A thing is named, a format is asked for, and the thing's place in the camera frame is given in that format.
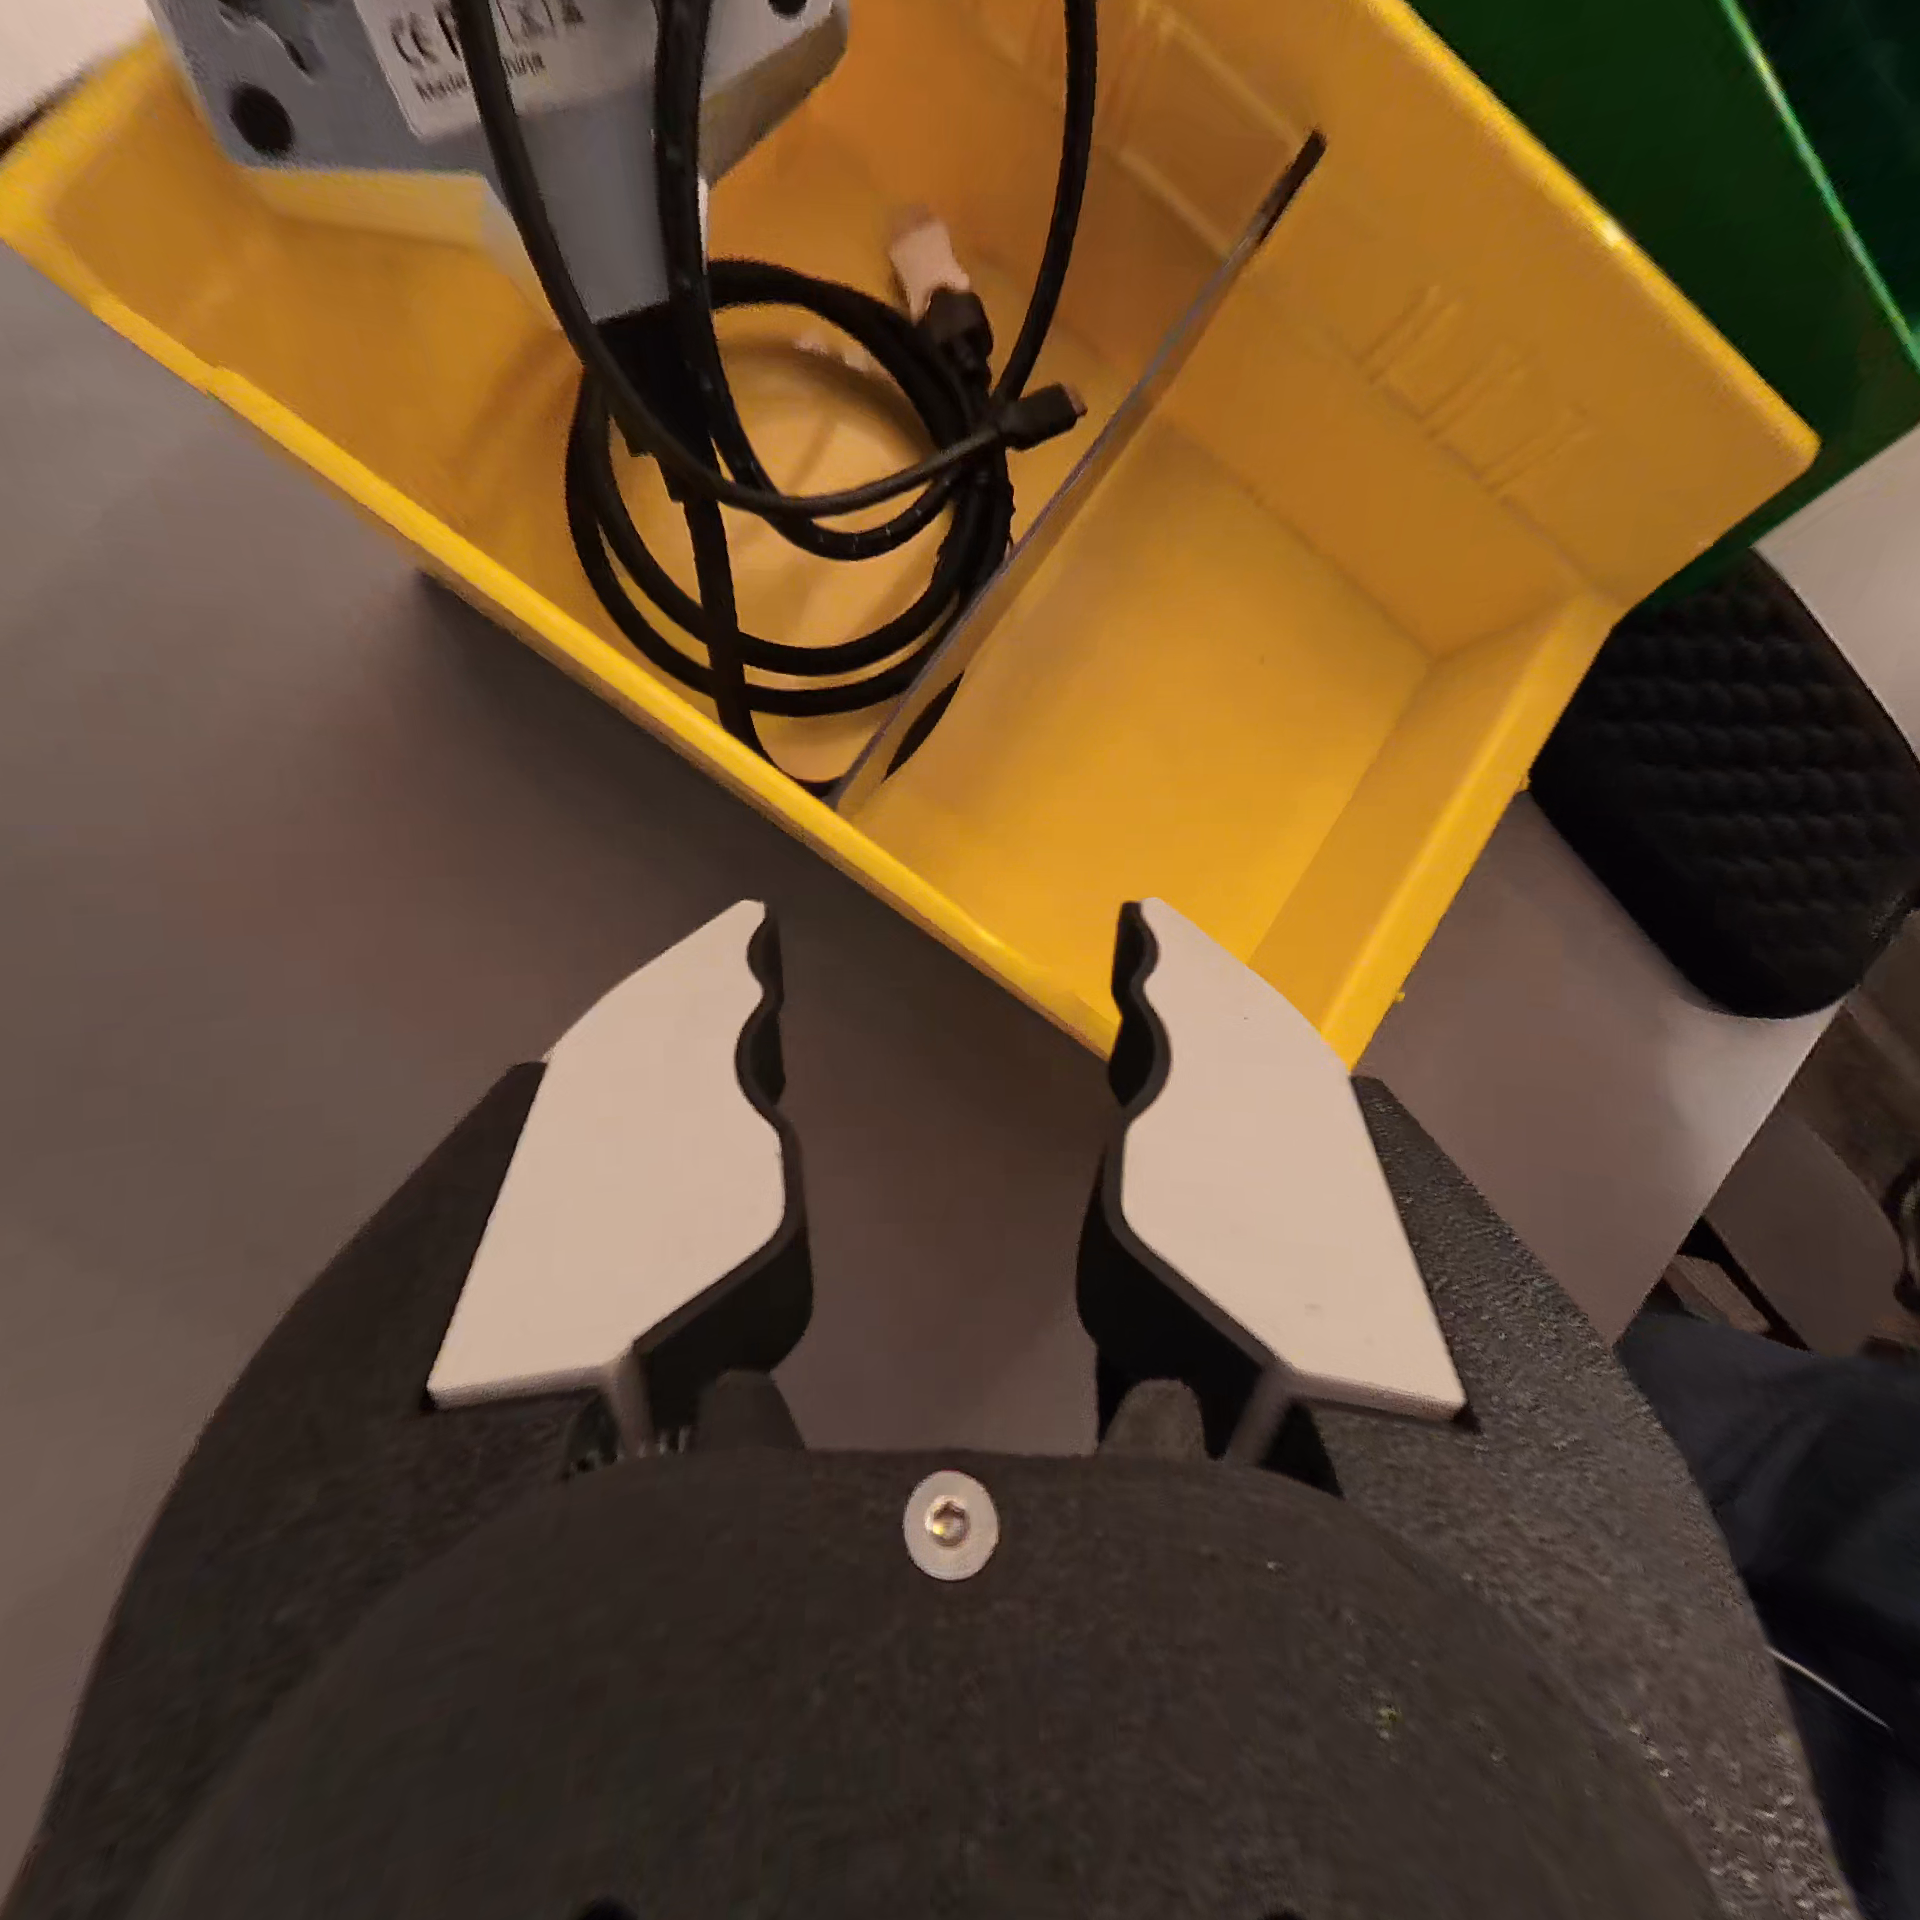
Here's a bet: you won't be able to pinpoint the yellow plastic bin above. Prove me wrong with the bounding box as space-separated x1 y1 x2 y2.
0 0 1821 1069

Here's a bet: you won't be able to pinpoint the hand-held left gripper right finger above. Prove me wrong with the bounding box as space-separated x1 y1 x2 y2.
1077 901 1471 1468

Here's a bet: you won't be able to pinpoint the black textured pad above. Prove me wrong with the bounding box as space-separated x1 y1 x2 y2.
1528 550 1920 1022

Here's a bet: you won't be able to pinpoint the person's dark shorts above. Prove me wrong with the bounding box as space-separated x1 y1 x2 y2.
1621 1304 1920 1920

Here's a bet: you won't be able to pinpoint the dark bin divider plate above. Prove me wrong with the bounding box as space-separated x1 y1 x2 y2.
832 132 1328 811

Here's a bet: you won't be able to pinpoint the grey HDMI switch box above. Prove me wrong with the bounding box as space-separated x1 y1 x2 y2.
141 0 848 325

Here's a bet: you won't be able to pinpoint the thin black USB cable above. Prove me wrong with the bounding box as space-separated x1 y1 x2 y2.
451 0 1088 788

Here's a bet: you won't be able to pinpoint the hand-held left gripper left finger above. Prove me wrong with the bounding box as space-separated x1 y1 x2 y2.
423 901 816 1445

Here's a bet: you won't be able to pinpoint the green plastic bin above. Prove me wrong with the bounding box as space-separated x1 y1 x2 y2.
1410 0 1920 600

